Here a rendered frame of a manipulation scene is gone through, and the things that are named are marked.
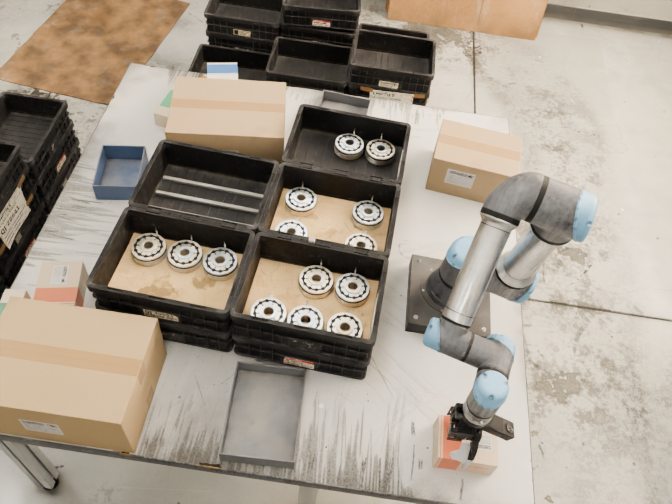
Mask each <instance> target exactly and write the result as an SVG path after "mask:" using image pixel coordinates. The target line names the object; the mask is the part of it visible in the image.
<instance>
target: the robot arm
mask: <svg viewBox="0 0 672 504"><path fill-rule="evenodd" d="M597 208H598V198H597V196H596V195H594V194H592V193H589V192H587V191H586V190H585V189H583V190H582V189H579V188H577V187H574V186H571V185H569V184H566V183H563V182H561V181H558V180H556V179H553V178H550V177H548V176H545V175H543V174H541V173H538V172H523V173H519V174H516V175H513V176H511V177H509V178H508V179H506V180H504V181H503V182H502V183H500V184H499V185H498V186H497V187H496V188H495V189H494V190H493V191H492V192H491V193H490V194H489V196H488V197H487V199H486V200H485V202H484V204H483V206H482V208H481V211H480V216H481V222H480V224H479V227H478V229H477V231H476V234H475V236H462V237H460V238H457V239H456V240H455V241H454V242H453V243H452V244H451V246H450V247H449V248H448V250H447V252H446V256H445V258H444V260H443V262H442V264H441V266H440V267H438V268H437V269H435V270H434V271H433V272H432V273H431V274H430V276H429V278H428V280H427V283H426V289H427V292H428V295H429V296H430V298H431V299H432V300H433V301H434V302H435V303H436V304H437V305H439V306H441V307H443V308H444V310H443V312H442V315H441V317H440V318H435V317H433V318H431V320H430V322H429V324H428V326H427V329H426V331H425V334H424V337H423V344H424V345H425V346H427V347H429V348H431V349H433V350H435V351H437V352H438V353H439V352H440V353H442V354H445V355H447V356H449V357H452V358H454V359H456V360H459V361H461V362H463V363H466V364H468V365H470V366H473V367H475V368H478V369H477V373H476V377H475V381H474V384H473V387H472V390H471V391H470V393H469V395H468V396H467V398H466V400H465V402H464V404H463V403H456V404H455V406H451V407H450V409H449V411H448V413H447V415H450V421H451V422H450V426H449V428H448V429H447V436H448V437H447V438H446V440H452V441H459V442H461V441H462V440H469V441H471V442H470V443H469V442H463V443H462V444H461V446H460V449H459V450H455V451H452V452H451V453H450V457H451V458H452V459H454V460H457V461H460V462H462V463H463V467H462V469H466V468H467V467H468V466H469V465H470V464H471V463H472V461H473V460H474V458H475V456H476V454H477V451H478V446H479V442H480V440H481V438H482V431H485V432H487V433H490V434H492V435H494V436H497V437H499V438H501V439H503V440H506V441H508V440H511V439H513V438H515V435H514V423H513V422H511V421H509V420H507V419H504V418H502V417H500V416H498V415H496V412H497V411H498V410H499V408H500V407H501V406H502V405H503V404H504V402H505V401H506V399H507V397H508V394H509V384H508V380H509V376H510V372H511V368H512V364H513V362H514V356H515V349H516V346H515V343H514V342H513V340H512V339H511V338H509V337H508V336H506V335H503V334H501V335H499V334H497V333H495V334H491V335H489V336H488V337H487V338H483V337H481V336H479V335H476V334H474V333H472V332H469V329H470V327H471V324H472V322H473V320H474V317H475V315H476V313H477V310H478V308H479V306H480V303H481V301H482V299H483V296H484V294H485V292H486V291H487V292H490V293H492V294H495V295H497V296H500V297H502V298H505V299H506V300H508V301H510V302H515V303H523V302H525V301H526V300H527V299H528V298H529V297H530V296H531V294H532V293H533V292H534V290H535V288H536V286H537V283H538V280H539V272H538V270H537V269H538V268H539V266H540V265H541V264H542V263H543V262H544V261H545V260H546V259H547V257H548V256H549V255H550V254H551V253H552V252H553V251H554V250H555V248H556V247H557V246H562V245H565V244H567V243H569V242H570V241H571V240H573V241H574V242H583V241H584V240H585V239H586V237H587V235H588V233H589V231H590V229H591V226H592V224H593V221H594V218H595V215H596V212H597ZM521 220H523V221H526V222H528V223H529V224H530V226H529V227H528V229H527V230H526V231H525V233H524V234H523V235H522V237H521V238H520V239H519V241H518V242H517V243H516V245H515V246H514V247H513V249H512V250H511V251H507V252H505V253H503V254H502V252H503V250H504V248H505V245H506V243H507V241H508V238H509V236H510V234H511V231H512V230H514V229H517V228H518V226H519V224H520V222H521ZM450 411H451V412H450ZM451 437H452V438H451Z"/></svg>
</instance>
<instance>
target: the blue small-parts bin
mask: <svg viewBox="0 0 672 504"><path fill-rule="evenodd" d="M147 164H148V157H147V152H146V147H145V146H131V145H102V148H101V152H100V156H99V160H98V164H97V168H96V172H95V176H94V180H93V183H92V187H93V190H94V193H95V196H96V199H97V200H129V199H130V197H131V195H132V193H133V191H134V189H135V187H136V185H137V183H138V181H139V179H140V178H141V176H142V174H143V172H144V170H145V168H146V166H147Z"/></svg>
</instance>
